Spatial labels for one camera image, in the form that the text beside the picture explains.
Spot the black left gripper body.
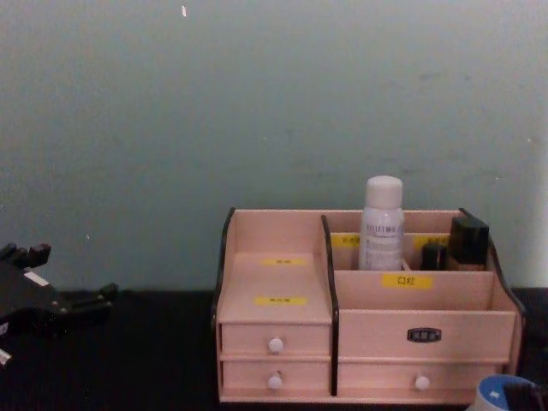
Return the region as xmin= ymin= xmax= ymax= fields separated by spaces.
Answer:
xmin=0 ymin=260 xmax=70 ymax=340

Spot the pale wall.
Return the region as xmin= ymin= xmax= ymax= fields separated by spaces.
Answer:
xmin=0 ymin=0 xmax=548 ymax=295

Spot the pink wooden desk organizer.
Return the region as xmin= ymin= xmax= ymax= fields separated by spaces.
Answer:
xmin=211 ymin=207 xmax=527 ymax=406

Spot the wide wooden drawer white knob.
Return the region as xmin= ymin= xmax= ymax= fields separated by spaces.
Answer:
xmin=337 ymin=362 xmax=504 ymax=397

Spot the black capped foundation bottle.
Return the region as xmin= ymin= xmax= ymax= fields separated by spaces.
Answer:
xmin=447 ymin=215 xmax=491 ymax=272

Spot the white plastic bottle with cap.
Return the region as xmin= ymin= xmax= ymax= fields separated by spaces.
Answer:
xmin=358 ymin=175 xmax=406 ymax=272

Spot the small wooden drawer white knob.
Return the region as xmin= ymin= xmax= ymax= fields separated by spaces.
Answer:
xmin=219 ymin=323 xmax=332 ymax=356
xmin=221 ymin=359 xmax=331 ymax=397

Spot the black table cloth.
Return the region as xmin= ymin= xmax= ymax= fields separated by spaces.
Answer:
xmin=0 ymin=287 xmax=548 ymax=411

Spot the black square lipstick tube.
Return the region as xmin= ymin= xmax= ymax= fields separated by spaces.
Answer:
xmin=420 ymin=242 xmax=449 ymax=271

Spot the blue and white round container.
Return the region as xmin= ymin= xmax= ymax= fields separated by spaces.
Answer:
xmin=474 ymin=374 xmax=548 ymax=411

